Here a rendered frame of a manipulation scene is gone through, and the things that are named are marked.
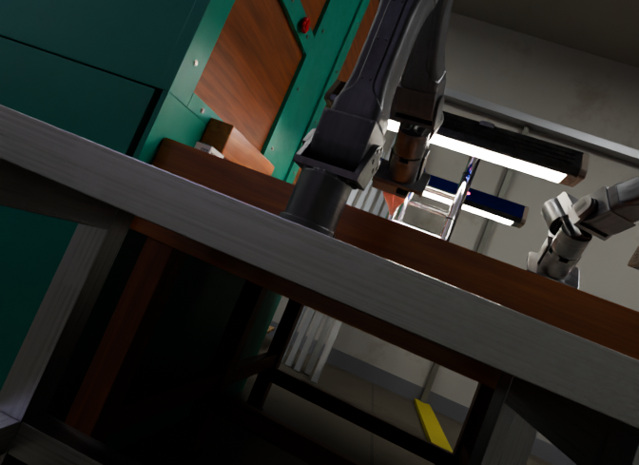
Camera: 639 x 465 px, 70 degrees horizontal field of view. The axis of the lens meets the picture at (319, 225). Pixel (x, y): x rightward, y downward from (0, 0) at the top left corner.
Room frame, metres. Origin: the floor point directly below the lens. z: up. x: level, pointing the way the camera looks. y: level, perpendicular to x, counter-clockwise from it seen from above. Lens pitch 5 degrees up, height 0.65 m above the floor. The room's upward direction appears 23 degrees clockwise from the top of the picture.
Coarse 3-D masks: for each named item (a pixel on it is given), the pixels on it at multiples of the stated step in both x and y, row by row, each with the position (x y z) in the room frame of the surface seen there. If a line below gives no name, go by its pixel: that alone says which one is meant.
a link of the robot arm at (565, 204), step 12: (564, 192) 0.91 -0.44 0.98; (552, 204) 0.92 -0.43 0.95; (564, 204) 0.90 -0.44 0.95; (576, 204) 0.83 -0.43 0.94; (588, 204) 0.80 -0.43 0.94; (552, 216) 0.90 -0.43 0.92; (564, 216) 0.89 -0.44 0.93; (576, 216) 0.83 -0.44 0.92; (552, 228) 0.91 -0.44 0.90; (588, 228) 0.83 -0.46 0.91
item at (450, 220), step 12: (468, 168) 1.19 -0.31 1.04; (468, 180) 1.19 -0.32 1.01; (432, 192) 1.21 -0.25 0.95; (444, 192) 1.20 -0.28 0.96; (456, 192) 1.19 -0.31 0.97; (456, 204) 1.19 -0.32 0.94; (456, 216) 1.19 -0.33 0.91; (420, 228) 1.21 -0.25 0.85; (444, 228) 1.19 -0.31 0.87; (444, 240) 1.19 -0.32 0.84
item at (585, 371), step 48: (0, 144) 0.36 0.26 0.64; (48, 144) 0.35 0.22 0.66; (96, 144) 0.35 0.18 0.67; (96, 192) 0.34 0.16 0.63; (144, 192) 0.34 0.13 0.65; (192, 192) 0.33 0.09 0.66; (240, 240) 0.33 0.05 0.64; (288, 240) 0.32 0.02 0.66; (336, 240) 0.31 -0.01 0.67; (336, 288) 0.31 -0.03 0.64; (384, 288) 0.31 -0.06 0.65; (432, 288) 0.30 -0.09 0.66; (432, 336) 0.30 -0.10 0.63; (480, 336) 0.30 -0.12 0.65; (528, 336) 0.29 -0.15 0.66; (576, 336) 0.29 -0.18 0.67; (576, 384) 0.29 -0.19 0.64; (624, 384) 0.28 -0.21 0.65
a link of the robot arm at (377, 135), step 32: (384, 0) 0.51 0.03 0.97; (416, 0) 0.50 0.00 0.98; (384, 32) 0.51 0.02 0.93; (416, 32) 0.54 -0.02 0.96; (384, 64) 0.51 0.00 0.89; (352, 96) 0.51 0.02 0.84; (384, 96) 0.51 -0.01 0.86; (320, 128) 0.52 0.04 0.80; (352, 128) 0.51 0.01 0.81; (384, 128) 0.53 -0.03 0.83; (320, 160) 0.53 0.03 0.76; (352, 160) 0.51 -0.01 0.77
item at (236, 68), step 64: (0, 0) 0.95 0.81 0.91; (64, 0) 0.91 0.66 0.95; (128, 0) 0.87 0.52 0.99; (192, 0) 0.84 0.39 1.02; (256, 0) 0.98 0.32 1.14; (320, 0) 1.27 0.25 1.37; (128, 64) 0.85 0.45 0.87; (192, 64) 0.85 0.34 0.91; (256, 64) 1.09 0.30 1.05; (320, 64) 1.45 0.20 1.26; (256, 128) 1.22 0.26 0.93
